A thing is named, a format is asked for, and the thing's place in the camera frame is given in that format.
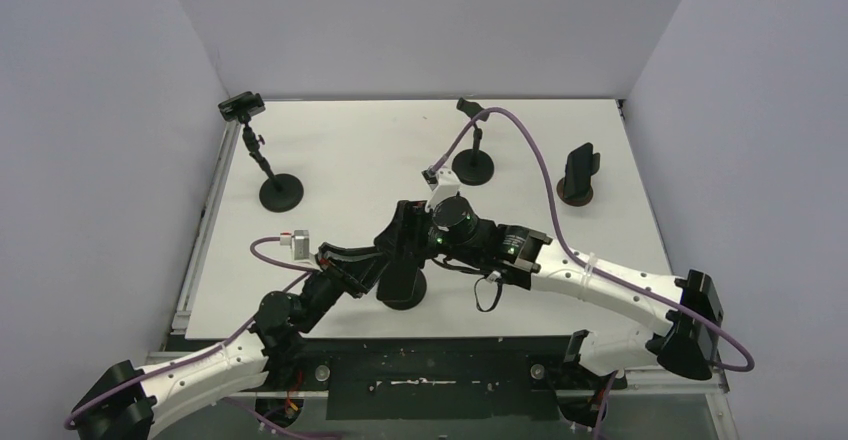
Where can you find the dark blue-edged smartphone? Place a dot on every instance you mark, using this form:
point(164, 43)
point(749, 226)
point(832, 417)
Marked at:
point(582, 163)

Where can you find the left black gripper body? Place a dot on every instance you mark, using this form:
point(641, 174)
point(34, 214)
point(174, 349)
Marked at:
point(346, 282)

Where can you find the black phone in tall stand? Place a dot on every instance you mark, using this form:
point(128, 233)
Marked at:
point(242, 108)

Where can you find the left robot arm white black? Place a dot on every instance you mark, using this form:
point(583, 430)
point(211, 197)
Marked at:
point(130, 402)

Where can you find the black smartphone white edge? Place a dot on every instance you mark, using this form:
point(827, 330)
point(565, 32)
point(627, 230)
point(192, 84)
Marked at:
point(396, 283)

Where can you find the brown wooden round phone stand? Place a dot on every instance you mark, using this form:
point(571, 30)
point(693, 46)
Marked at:
point(572, 196)

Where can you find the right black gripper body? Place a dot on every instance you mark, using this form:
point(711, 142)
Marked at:
point(407, 218)

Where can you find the black round-base phone stand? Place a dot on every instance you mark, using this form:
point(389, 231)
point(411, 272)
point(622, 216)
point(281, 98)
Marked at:
point(473, 166)

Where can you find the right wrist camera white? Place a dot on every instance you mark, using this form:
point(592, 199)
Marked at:
point(443, 183)

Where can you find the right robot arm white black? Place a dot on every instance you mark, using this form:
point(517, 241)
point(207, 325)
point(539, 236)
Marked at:
point(668, 311)

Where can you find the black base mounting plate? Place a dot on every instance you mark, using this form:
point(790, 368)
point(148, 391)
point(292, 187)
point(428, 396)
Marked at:
point(441, 379)

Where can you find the aluminium frame rail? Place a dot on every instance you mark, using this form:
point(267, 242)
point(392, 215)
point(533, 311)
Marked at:
point(181, 358)

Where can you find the tall black tripod phone stand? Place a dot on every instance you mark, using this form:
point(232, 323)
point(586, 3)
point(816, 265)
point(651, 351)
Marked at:
point(279, 192)

